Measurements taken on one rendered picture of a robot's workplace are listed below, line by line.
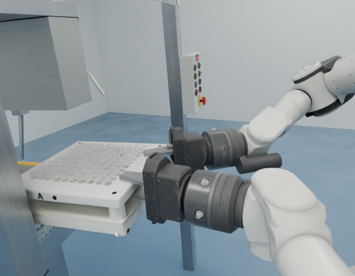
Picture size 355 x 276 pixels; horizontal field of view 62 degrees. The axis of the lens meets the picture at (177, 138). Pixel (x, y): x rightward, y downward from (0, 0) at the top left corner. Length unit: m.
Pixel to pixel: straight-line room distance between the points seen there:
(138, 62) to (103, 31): 0.81
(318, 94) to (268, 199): 0.50
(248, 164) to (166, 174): 0.23
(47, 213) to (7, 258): 0.09
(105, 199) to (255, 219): 0.23
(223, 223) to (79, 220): 0.25
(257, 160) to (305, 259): 0.35
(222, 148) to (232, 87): 3.67
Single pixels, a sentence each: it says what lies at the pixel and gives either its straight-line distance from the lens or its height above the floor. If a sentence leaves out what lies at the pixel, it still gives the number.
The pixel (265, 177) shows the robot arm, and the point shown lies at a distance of 0.43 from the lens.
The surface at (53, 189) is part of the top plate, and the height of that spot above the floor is 1.01.
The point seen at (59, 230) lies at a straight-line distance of 0.80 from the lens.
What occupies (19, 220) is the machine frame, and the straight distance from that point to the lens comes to 0.55.
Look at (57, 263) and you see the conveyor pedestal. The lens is 0.99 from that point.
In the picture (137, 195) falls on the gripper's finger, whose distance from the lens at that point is 0.52.
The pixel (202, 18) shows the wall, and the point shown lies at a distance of 4.36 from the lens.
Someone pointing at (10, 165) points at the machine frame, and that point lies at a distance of 0.52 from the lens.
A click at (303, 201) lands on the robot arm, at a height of 1.05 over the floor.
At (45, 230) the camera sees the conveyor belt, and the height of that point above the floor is 0.87.
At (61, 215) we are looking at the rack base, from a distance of 0.56.
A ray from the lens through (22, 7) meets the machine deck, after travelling 0.65.
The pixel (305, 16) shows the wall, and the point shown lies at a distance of 4.01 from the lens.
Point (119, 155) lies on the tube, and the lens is 0.62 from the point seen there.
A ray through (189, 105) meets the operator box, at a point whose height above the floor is 0.94.
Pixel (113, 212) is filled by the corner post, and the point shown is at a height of 0.98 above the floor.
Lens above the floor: 1.24
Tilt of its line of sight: 19 degrees down
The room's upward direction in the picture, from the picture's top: 4 degrees counter-clockwise
